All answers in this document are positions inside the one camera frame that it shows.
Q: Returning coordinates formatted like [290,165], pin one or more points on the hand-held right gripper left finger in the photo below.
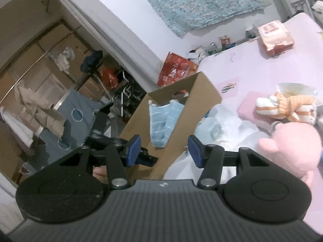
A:
[133,151]

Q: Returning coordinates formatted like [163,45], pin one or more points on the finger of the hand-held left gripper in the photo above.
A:
[147,160]
[98,141]

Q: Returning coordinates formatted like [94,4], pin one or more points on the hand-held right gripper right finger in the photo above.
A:
[195,151]

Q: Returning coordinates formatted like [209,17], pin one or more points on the blue towel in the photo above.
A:
[161,121]

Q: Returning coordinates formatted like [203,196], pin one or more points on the brown cardboard box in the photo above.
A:
[196,98]

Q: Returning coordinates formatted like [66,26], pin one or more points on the blue circle-print mat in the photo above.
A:
[78,113]

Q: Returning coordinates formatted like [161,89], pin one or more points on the white plastic bag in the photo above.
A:
[227,126]

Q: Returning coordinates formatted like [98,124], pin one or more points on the metal folding rack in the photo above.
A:
[128,95]

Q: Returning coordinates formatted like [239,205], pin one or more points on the orange plastic bag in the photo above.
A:
[108,78]

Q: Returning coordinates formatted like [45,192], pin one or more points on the pink folded cloth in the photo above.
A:
[248,105]

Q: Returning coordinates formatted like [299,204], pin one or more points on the beige hanging cloth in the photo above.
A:
[37,105]

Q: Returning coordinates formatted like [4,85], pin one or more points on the dark blue cloth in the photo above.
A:
[92,60]

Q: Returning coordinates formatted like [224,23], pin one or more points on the red snack bag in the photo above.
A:
[176,68]

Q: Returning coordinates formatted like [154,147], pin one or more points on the white crumpled cloth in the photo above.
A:
[61,59]

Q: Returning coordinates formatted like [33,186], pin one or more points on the orange striped plush toy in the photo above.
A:
[285,108]

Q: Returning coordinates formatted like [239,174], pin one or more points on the pink plush toy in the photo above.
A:
[295,146]

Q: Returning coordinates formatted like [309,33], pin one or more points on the stack of brown cartons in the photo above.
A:
[48,45]

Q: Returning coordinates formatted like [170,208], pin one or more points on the small red box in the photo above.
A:
[225,42]

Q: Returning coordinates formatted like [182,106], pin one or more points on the white crinkled wrapper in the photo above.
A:
[295,89]

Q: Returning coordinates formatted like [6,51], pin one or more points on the pink wet wipes pack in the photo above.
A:
[275,36]

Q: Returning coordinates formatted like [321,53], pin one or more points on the white water dispenser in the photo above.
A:
[295,5]

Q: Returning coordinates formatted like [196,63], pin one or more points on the teal patterned wall cloth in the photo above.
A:
[201,2]

